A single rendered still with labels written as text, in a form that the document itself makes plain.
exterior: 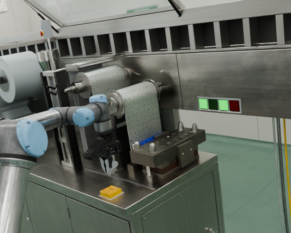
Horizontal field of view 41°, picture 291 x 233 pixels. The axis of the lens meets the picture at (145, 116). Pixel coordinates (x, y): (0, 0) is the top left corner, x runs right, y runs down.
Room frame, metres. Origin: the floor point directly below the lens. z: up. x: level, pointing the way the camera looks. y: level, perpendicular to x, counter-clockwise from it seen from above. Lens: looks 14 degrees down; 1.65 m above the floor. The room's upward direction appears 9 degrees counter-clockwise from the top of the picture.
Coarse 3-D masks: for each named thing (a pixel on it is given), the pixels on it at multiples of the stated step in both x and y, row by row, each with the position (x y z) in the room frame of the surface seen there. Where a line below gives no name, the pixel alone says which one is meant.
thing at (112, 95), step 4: (152, 84) 2.02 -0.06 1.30; (108, 96) 1.89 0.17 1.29; (112, 96) 1.87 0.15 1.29; (116, 96) 1.84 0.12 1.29; (120, 100) 1.83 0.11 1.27; (120, 104) 1.83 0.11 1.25; (120, 108) 1.83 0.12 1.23; (112, 112) 1.88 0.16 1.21; (116, 112) 1.86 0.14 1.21; (120, 112) 1.84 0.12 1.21
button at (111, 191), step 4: (108, 188) 1.62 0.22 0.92; (112, 188) 1.61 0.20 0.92; (116, 188) 1.60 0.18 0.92; (120, 188) 1.60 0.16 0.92; (100, 192) 1.60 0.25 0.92; (104, 192) 1.58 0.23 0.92; (108, 192) 1.57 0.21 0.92; (112, 192) 1.57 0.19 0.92; (116, 192) 1.58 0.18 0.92; (120, 192) 1.59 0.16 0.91; (104, 196) 1.58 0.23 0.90; (108, 196) 1.56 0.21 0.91; (112, 196) 1.56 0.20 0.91
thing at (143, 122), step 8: (152, 104) 1.97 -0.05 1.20; (128, 112) 1.85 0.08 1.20; (136, 112) 1.88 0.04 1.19; (144, 112) 1.92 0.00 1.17; (152, 112) 1.96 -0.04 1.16; (128, 120) 1.84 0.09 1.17; (136, 120) 1.88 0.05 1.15; (144, 120) 1.91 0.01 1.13; (152, 120) 1.95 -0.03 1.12; (160, 120) 1.99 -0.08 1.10; (128, 128) 1.84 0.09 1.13; (136, 128) 1.87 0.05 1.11; (144, 128) 1.91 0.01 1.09; (152, 128) 1.95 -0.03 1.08; (160, 128) 1.99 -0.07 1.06; (128, 136) 1.84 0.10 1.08; (136, 136) 1.87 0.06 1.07; (144, 136) 1.90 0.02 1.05
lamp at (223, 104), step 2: (218, 100) 1.80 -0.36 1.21; (220, 100) 1.80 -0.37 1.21; (222, 100) 1.79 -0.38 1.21; (224, 100) 1.78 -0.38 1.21; (226, 100) 1.77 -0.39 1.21; (220, 102) 1.80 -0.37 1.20; (222, 102) 1.79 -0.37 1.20; (224, 102) 1.78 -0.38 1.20; (226, 102) 1.77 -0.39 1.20; (220, 104) 1.80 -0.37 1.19; (222, 104) 1.79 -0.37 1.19; (224, 104) 1.78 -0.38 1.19; (226, 104) 1.77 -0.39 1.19; (220, 106) 1.80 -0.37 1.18; (222, 106) 1.79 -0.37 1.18; (224, 106) 1.78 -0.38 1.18; (226, 106) 1.77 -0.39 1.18; (220, 108) 1.80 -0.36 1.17; (222, 108) 1.79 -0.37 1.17; (224, 108) 1.78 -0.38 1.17; (226, 108) 1.77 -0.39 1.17
